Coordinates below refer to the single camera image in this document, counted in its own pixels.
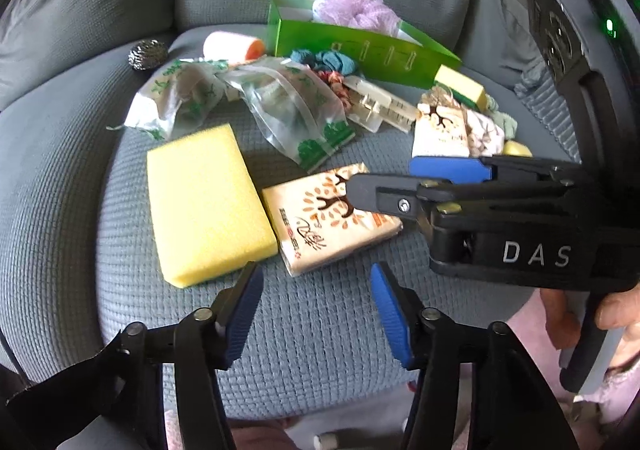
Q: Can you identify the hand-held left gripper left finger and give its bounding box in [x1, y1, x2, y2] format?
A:
[107, 262, 264, 450]

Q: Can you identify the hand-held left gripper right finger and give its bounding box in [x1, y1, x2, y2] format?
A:
[370, 262, 566, 450]

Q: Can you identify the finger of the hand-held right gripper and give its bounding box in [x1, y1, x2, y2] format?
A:
[409, 155, 593, 187]
[345, 172, 441, 231]

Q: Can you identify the tree print tissue pack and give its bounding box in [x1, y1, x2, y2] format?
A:
[261, 162, 403, 277]
[412, 100, 471, 158]

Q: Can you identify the clear green printed plastic bag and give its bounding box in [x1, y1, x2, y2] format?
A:
[122, 57, 231, 141]
[222, 57, 357, 169]

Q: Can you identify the green cardboard box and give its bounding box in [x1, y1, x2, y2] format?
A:
[266, 0, 463, 90]

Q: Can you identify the purple bath pouf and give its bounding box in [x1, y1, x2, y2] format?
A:
[312, 0, 403, 38]

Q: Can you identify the person's right hand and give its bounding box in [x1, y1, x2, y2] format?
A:
[539, 280, 640, 352]

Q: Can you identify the clear bag with pink items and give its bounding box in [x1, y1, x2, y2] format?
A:
[465, 107, 507, 158]

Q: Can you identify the grey sofa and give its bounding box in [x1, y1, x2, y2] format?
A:
[0, 0, 591, 423]

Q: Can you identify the pale green cloth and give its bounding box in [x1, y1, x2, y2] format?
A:
[487, 94, 522, 137]

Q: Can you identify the yellow green scouring sponge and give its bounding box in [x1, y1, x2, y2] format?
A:
[434, 64, 488, 113]

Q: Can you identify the pink fabric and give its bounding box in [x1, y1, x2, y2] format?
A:
[500, 295, 568, 373]

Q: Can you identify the clear plastic clip box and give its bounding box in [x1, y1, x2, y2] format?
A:
[344, 74, 421, 133]

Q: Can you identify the blue-grey blanket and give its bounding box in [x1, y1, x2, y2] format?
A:
[515, 62, 588, 165]

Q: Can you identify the red patterned scrunchie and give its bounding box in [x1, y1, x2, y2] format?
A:
[320, 70, 351, 113]

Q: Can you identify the large yellow sponge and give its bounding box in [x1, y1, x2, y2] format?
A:
[146, 124, 279, 289]

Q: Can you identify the teal cloth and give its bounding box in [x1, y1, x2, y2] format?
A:
[317, 47, 358, 73]
[290, 47, 321, 68]

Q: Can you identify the pink orange foam roller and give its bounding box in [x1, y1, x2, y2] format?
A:
[202, 31, 266, 64]

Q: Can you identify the steel wool scrubber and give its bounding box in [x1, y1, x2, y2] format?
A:
[127, 40, 169, 72]

